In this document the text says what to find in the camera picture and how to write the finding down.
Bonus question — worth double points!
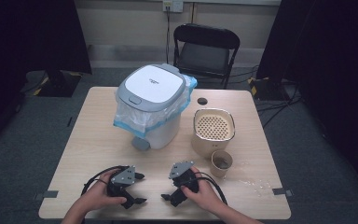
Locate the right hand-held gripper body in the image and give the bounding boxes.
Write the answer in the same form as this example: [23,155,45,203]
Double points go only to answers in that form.
[168,161,200,207]

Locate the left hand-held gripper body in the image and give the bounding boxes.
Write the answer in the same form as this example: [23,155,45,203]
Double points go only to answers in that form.
[106,165,137,200]

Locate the brown paper cup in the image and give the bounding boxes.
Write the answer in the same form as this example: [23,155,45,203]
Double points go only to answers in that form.
[210,149,234,179]

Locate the beige strainer container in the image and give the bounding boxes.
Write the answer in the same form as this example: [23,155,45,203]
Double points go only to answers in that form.
[191,107,237,161]

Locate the white pedal trash can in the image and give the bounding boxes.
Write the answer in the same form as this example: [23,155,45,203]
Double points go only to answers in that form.
[115,63,188,152]

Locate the person's left hand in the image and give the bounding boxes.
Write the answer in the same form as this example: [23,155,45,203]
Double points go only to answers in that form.
[80,169,127,214]

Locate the person's right hand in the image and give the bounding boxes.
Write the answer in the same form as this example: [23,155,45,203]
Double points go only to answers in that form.
[180,166,223,214]

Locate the clear blue-edged trash bag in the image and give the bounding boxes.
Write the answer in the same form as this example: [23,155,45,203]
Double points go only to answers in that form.
[113,74,199,140]

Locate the grey tape strip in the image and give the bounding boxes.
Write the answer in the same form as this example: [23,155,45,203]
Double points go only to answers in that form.
[34,189,60,202]
[272,187,295,198]

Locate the black folding chair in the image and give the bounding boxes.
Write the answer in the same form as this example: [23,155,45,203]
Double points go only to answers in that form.
[172,22,241,90]

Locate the black curtain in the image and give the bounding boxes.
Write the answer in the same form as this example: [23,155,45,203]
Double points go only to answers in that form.
[0,0,93,157]
[255,0,358,200]

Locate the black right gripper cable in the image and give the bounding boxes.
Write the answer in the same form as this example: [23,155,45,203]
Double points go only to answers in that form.
[195,171,228,206]

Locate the black floor cables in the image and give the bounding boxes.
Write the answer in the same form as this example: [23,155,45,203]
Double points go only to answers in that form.
[229,64,303,129]

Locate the black wall power cable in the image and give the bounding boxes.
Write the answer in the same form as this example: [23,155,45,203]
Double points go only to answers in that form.
[165,6,172,65]

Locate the white wall socket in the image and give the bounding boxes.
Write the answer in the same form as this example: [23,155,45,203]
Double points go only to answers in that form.
[162,0,185,14]

